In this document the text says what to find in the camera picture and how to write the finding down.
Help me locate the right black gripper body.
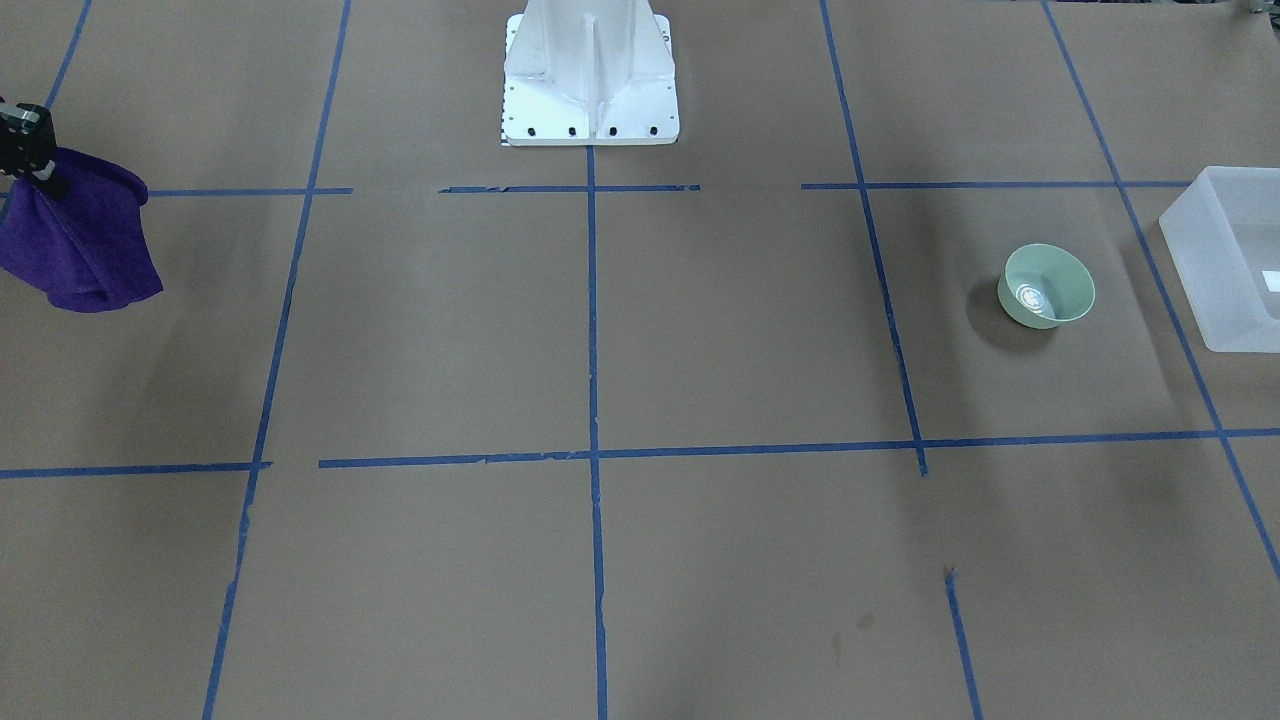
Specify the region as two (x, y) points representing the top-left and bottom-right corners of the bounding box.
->
(1, 100), (70, 199)

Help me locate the purple cloth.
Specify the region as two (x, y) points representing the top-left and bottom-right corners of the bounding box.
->
(1, 149), (164, 313)

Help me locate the light green bowl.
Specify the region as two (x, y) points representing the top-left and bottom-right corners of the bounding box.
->
(996, 243), (1096, 331)

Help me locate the clear plastic bin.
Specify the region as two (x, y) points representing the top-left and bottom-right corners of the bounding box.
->
(1158, 167), (1279, 354)

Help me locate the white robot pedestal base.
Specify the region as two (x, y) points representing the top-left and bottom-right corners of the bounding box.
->
(500, 1), (681, 147)

